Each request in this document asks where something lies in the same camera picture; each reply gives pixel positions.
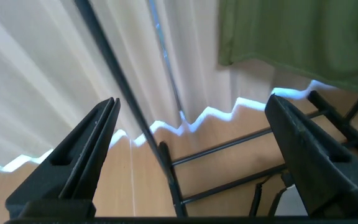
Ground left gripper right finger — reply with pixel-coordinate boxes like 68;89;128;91
264;94;358;217

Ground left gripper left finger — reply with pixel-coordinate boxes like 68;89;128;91
4;97;121;218

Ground green printed t-shirt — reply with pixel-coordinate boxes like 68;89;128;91
218;0;358;94

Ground black clothes rack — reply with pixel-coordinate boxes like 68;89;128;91
74;0;358;218

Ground black cable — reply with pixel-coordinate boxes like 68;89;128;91
267;172;295;218
248;174;273;218

